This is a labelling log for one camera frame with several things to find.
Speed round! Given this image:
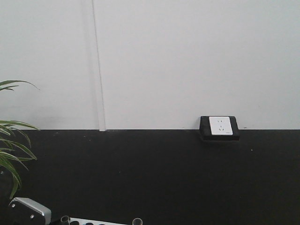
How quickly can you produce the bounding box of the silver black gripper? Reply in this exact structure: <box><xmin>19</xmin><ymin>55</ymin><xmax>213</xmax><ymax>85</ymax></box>
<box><xmin>8</xmin><ymin>197</ymin><xmax>52</xmax><ymax>225</ymax></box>

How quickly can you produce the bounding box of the glass test tube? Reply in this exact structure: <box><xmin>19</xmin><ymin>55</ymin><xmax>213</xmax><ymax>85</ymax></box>
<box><xmin>60</xmin><ymin>215</ymin><xmax>70</xmax><ymax>225</ymax></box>
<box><xmin>132</xmin><ymin>218</ymin><xmax>143</xmax><ymax>225</ymax></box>

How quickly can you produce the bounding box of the white test tube rack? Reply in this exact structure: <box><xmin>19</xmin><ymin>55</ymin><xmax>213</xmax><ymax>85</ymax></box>
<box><xmin>70</xmin><ymin>217</ymin><xmax>124</xmax><ymax>225</ymax></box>

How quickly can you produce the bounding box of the black socket mounting box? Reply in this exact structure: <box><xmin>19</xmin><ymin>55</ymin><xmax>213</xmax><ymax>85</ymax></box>
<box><xmin>199</xmin><ymin>116</ymin><xmax>240</xmax><ymax>142</ymax></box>

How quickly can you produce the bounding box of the white wall socket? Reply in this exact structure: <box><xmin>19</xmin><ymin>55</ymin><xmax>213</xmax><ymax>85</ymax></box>
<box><xmin>209</xmin><ymin>116</ymin><xmax>233</xmax><ymax>135</ymax></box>

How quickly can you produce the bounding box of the white cable conduit strip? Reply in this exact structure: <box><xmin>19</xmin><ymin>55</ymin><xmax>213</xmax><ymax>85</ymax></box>
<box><xmin>91</xmin><ymin>0</ymin><xmax>106</xmax><ymax>131</ymax></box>

